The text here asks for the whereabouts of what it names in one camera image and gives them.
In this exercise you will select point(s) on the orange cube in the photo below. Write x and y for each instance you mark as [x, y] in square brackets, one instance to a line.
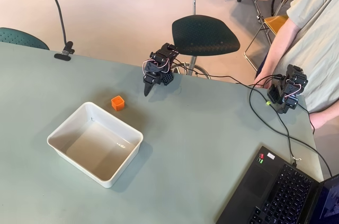
[117, 104]

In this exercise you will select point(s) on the black leader arm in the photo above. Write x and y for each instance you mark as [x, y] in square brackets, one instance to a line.
[290, 86]

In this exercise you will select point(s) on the person's left forearm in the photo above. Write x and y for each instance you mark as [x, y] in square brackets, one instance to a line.
[324, 118]

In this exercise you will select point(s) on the person's right forearm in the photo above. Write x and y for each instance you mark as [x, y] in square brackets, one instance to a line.
[278, 46]

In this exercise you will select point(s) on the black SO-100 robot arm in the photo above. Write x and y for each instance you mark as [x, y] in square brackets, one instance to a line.
[162, 57]

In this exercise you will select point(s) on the white plastic bin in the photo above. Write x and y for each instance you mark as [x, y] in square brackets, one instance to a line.
[87, 150]

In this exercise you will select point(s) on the person's right hand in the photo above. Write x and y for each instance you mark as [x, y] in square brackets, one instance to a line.
[260, 79]

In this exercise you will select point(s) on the dark green perforated chair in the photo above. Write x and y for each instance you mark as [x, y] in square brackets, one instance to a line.
[18, 38]
[204, 36]

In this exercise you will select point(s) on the black gooseneck clamp holder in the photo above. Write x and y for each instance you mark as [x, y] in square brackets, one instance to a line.
[63, 56]

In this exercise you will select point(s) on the black laptop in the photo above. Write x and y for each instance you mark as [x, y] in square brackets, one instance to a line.
[265, 187]

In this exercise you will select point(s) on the person torso beige t-shirt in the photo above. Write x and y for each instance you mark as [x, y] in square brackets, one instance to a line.
[317, 36]

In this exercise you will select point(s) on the yellow chair with metal frame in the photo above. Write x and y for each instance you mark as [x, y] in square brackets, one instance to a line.
[275, 22]

